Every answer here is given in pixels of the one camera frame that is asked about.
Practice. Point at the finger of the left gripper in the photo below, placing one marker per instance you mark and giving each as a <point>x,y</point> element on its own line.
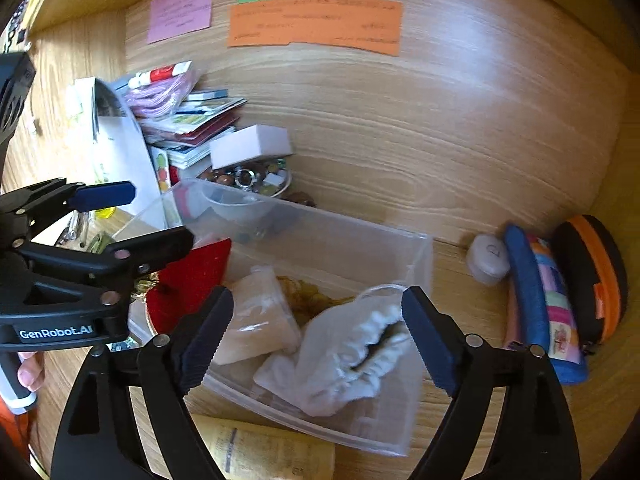
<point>115,254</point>
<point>28,211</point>

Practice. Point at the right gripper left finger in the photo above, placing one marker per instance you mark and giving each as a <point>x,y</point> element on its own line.
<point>99,438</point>

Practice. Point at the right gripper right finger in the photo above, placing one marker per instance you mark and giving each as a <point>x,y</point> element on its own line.
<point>535,437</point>

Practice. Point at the red velvet pouch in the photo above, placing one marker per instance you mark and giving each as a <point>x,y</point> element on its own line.
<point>183,286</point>

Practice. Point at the yellow squat lotion bottle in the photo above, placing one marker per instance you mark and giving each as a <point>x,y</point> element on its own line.
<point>248,451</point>

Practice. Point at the cream lotion bottle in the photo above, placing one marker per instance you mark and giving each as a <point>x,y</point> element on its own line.
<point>262,321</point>

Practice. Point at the white drawstring cloth bag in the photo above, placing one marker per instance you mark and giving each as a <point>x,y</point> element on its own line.
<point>345,353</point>

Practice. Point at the yellow-green gourd ornament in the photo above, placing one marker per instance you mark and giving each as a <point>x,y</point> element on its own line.
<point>305,299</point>

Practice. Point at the left hand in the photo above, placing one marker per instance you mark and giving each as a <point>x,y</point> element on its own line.
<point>30,374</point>

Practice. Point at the metal clips pile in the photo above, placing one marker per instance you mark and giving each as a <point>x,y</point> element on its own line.
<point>76,232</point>

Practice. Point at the yellow liquid tall bottle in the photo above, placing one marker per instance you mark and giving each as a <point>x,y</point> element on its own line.
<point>105,213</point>

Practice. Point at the fruit-print narrow box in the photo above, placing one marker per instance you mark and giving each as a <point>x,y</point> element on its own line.
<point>161,167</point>

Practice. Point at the blue patchwork pouch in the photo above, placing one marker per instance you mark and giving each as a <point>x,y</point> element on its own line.
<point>538,309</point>

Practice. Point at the clear bowl of beads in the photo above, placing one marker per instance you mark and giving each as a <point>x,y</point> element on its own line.
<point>245,185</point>

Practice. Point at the stack of booklets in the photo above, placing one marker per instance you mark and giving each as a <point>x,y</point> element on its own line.
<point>176,116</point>

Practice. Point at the small white box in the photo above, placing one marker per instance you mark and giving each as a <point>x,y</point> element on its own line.
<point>252,143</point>

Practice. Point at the white round small container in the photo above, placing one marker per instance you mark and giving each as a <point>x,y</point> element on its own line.
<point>487,259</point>

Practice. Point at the black orange round case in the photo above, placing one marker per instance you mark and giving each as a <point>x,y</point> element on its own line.
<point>595,278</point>

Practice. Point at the clear plastic storage bin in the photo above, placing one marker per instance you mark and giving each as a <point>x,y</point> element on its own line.
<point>344,257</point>

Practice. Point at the pink sticky note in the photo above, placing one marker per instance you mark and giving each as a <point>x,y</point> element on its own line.
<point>172,18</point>

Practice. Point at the orange paper note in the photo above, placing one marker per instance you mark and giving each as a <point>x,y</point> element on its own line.
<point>370,25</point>

